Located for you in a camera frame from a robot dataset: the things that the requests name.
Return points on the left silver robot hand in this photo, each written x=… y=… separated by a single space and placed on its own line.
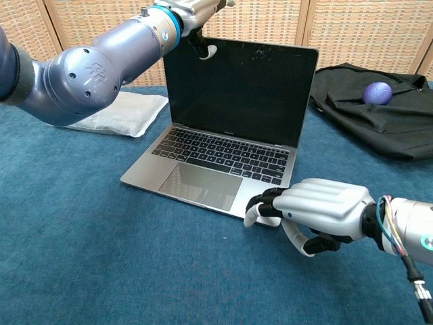
x=199 y=20

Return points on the black backpack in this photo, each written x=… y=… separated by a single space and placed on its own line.
x=379 y=118

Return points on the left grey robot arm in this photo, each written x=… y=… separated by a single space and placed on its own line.
x=84 y=67

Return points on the silver laptop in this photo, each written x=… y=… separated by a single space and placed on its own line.
x=236 y=115

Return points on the woven rattan folding screen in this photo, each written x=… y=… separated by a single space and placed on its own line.
x=338 y=30

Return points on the white plastic-wrapped package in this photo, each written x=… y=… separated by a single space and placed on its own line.
x=125 y=115

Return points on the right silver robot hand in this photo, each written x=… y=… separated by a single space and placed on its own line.
x=321 y=210

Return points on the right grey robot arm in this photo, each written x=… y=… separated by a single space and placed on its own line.
x=409 y=227

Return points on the purple ball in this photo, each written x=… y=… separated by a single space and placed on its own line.
x=377 y=92

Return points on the teal carpet table cover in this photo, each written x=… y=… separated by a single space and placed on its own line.
x=101 y=254

